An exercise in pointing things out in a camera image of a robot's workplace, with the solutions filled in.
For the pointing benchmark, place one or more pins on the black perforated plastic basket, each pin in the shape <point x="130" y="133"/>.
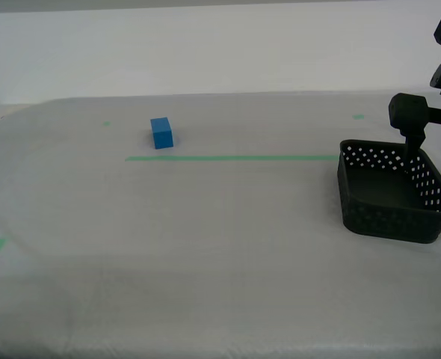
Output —
<point x="385" y="224"/>

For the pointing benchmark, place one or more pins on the blue block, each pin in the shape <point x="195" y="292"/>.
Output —
<point x="162" y="136"/>

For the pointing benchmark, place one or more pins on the long green tape strip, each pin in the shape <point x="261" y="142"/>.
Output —
<point x="224" y="158"/>

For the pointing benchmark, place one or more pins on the white translucent table cover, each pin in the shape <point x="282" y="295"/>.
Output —
<point x="205" y="243"/>

